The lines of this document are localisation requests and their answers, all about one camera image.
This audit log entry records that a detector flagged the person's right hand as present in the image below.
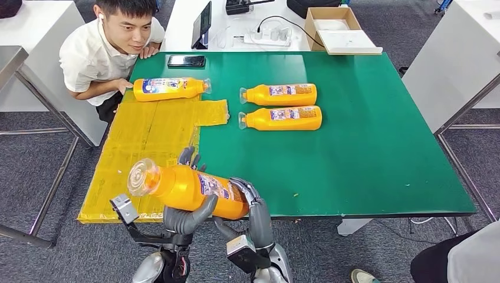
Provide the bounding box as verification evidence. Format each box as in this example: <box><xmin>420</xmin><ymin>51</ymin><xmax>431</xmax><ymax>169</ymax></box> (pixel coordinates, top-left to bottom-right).
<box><xmin>116</xmin><ymin>78</ymin><xmax>134</xmax><ymax>96</ymax></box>

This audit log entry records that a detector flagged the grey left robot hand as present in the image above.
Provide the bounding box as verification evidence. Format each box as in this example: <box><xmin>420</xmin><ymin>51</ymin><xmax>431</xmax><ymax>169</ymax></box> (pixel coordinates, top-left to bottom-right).
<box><xmin>163</xmin><ymin>146</ymin><xmax>219</xmax><ymax>236</ymax></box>

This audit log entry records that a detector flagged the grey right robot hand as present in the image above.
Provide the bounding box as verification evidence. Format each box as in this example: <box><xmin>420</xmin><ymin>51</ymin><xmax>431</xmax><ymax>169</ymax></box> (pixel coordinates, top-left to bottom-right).
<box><xmin>212</xmin><ymin>177</ymin><xmax>275</xmax><ymax>251</ymax></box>

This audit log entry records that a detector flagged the person's left hand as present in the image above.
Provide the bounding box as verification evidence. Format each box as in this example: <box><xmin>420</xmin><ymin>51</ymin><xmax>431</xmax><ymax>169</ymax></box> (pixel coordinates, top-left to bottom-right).
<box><xmin>139</xmin><ymin>45</ymin><xmax>162</xmax><ymax>60</ymax></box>

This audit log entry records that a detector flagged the orange detergent bottle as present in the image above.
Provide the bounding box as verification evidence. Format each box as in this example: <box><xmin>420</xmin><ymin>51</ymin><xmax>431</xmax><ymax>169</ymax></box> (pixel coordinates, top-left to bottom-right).
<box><xmin>127</xmin><ymin>157</ymin><xmax>251</xmax><ymax>221</ymax></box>
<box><xmin>239</xmin><ymin>83</ymin><xmax>318</xmax><ymax>107</ymax></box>
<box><xmin>133</xmin><ymin>77</ymin><xmax>212</xmax><ymax>103</ymax></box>
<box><xmin>238</xmin><ymin>105</ymin><xmax>324</xmax><ymax>131</ymax></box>

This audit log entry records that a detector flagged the black smartphone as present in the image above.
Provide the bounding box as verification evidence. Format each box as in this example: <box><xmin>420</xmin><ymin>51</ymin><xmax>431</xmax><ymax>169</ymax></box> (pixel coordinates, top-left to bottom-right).
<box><xmin>167</xmin><ymin>55</ymin><xmax>206</xmax><ymax>69</ymax></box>

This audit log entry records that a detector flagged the person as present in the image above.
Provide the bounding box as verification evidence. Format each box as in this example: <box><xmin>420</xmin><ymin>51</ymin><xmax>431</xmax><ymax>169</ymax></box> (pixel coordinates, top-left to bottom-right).
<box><xmin>58</xmin><ymin>0</ymin><xmax>166</xmax><ymax>125</ymax></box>
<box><xmin>350</xmin><ymin>221</ymin><xmax>500</xmax><ymax>283</ymax></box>

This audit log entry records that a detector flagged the yellow taped cardboard sheet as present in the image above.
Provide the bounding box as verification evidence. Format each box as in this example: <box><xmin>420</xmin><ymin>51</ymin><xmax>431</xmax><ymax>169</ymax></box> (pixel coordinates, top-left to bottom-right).
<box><xmin>77</xmin><ymin>91</ymin><xmax>230</xmax><ymax>225</ymax></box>

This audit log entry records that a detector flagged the black tablet on stand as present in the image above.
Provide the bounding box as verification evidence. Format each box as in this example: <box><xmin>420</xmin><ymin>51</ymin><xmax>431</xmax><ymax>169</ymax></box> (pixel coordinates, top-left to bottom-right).
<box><xmin>190</xmin><ymin>1</ymin><xmax>213</xmax><ymax>50</ymax></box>

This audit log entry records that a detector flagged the white desk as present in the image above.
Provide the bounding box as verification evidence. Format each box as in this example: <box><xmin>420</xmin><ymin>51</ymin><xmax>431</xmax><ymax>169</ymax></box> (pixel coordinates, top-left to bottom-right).
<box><xmin>0</xmin><ymin>0</ymin><xmax>108</xmax><ymax>147</ymax></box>
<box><xmin>160</xmin><ymin>0</ymin><xmax>313</xmax><ymax>52</ymax></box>
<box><xmin>401</xmin><ymin>0</ymin><xmax>500</xmax><ymax>134</ymax></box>

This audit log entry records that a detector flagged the white table foot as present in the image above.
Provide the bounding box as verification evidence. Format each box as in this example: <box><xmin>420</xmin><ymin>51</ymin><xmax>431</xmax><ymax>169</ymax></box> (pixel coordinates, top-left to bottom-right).
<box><xmin>336</xmin><ymin>218</ymin><xmax>373</xmax><ymax>237</ymax></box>

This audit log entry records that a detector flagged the black radio with antenna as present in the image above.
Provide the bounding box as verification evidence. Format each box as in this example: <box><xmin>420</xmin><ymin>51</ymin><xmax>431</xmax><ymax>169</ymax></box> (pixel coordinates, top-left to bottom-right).
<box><xmin>225</xmin><ymin>0</ymin><xmax>276</xmax><ymax>16</ymax></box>

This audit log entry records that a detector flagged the white power strip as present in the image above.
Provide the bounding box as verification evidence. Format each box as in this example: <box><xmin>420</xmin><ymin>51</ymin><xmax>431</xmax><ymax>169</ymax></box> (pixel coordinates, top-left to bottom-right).
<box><xmin>242</xmin><ymin>26</ymin><xmax>293</xmax><ymax>48</ymax></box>

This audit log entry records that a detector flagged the steel table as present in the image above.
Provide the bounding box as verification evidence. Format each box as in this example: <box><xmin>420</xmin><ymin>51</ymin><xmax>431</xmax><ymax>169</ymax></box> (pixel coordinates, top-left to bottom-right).
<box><xmin>0</xmin><ymin>45</ymin><xmax>96</xmax><ymax>249</ymax></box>

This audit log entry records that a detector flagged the dark bag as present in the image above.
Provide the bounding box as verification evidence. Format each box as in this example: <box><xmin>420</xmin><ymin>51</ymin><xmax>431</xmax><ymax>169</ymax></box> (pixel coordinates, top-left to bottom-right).
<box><xmin>0</xmin><ymin>0</ymin><xmax>24</xmax><ymax>19</ymax></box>

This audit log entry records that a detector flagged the black bag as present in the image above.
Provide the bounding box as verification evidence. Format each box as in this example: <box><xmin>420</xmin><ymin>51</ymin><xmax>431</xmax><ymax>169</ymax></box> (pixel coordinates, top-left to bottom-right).
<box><xmin>286</xmin><ymin>0</ymin><xmax>344</xmax><ymax>19</ymax></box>

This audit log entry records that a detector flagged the white foam insert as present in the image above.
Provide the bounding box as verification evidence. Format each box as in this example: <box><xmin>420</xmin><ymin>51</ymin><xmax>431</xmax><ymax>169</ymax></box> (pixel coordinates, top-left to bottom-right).
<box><xmin>313</xmin><ymin>18</ymin><xmax>351</xmax><ymax>32</ymax></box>

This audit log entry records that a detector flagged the brown cardboard box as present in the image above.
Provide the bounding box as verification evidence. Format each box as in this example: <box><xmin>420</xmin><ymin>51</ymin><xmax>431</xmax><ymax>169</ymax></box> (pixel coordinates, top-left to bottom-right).
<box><xmin>304</xmin><ymin>6</ymin><xmax>362</xmax><ymax>52</ymax></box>

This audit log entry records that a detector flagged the white box lid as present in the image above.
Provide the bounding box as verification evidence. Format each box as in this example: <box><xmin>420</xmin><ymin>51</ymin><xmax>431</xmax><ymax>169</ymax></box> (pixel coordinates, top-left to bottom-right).
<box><xmin>317</xmin><ymin>29</ymin><xmax>384</xmax><ymax>55</ymax></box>

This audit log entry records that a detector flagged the blue metal rack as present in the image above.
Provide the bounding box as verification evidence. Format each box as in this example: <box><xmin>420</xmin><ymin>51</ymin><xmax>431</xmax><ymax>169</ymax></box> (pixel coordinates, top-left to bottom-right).
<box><xmin>435</xmin><ymin>0</ymin><xmax>455</xmax><ymax>15</ymax></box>

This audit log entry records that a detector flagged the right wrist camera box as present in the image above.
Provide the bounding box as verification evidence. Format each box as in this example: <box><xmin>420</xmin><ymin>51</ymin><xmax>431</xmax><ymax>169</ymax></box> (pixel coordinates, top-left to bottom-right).
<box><xmin>225</xmin><ymin>234</ymin><xmax>259</xmax><ymax>274</ymax></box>

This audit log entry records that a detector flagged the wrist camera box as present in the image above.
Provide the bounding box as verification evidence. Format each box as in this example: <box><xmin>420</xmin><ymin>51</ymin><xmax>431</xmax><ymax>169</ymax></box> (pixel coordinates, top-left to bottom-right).
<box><xmin>110</xmin><ymin>194</ymin><xmax>140</xmax><ymax>225</ymax></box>
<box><xmin>225</xmin><ymin>234</ymin><xmax>259</xmax><ymax>274</ymax></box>

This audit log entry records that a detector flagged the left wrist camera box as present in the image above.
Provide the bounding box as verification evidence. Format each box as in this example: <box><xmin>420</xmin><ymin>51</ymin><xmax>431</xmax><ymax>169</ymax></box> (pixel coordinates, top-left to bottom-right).
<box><xmin>110</xmin><ymin>194</ymin><xmax>140</xmax><ymax>225</ymax></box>

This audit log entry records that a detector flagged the black power cable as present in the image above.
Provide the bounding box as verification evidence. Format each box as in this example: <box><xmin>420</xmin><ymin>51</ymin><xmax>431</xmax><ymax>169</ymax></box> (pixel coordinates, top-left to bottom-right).
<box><xmin>255</xmin><ymin>15</ymin><xmax>325</xmax><ymax>50</ymax></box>

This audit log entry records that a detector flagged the white floor cable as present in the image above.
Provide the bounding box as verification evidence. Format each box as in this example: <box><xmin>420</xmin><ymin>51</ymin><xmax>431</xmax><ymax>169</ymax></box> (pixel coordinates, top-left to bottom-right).
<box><xmin>410</xmin><ymin>217</ymin><xmax>458</xmax><ymax>235</ymax></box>

